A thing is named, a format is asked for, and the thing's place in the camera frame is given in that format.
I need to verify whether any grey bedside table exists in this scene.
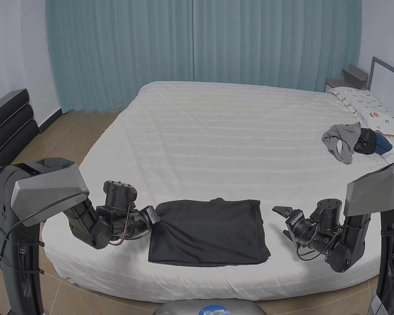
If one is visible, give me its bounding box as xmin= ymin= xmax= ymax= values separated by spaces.
xmin=326 ymin=64 xmax=368 ymax=93

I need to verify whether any pile of clothes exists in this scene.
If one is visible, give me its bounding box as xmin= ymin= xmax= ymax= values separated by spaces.
xmin=322 ymin=122 xmax=394 ymax=165

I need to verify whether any black chest of drawers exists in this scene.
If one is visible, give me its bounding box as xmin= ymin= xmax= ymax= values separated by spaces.
xmin=0 ymin=89 xmax=38 ymax=183

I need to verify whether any white printed pillow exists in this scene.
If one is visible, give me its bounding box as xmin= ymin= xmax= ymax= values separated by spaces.
xmin=328 ymin=87 xmax=394 ymax=134

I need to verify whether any black T-shirt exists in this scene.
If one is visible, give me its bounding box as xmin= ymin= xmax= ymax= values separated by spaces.
xmin=148 ymin=198 xmax=271 ymax=268

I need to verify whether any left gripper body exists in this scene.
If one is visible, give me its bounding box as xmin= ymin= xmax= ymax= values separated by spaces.
xmin=130 ymin=205 xmax=161 ymax=240

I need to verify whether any bed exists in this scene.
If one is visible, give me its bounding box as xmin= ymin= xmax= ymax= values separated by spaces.
xmin=41 ymin=57 xmax=394 ymax=301

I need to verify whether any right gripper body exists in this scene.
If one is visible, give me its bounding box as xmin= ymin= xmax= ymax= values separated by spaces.
xmin=284 ymin=210 xmax=319 ymax=249

